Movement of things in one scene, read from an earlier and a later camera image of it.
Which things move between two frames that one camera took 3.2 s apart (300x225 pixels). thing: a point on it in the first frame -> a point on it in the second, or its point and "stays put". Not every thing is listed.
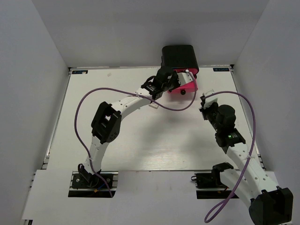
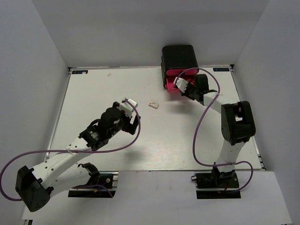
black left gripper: (176, 77) -> (130, 127)
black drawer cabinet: (180, 56) stays put
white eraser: (153, 105) stays put
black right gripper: (204, 111) -> (185, 93)
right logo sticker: (220, 69) stays put
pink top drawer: (194, 71) stays put
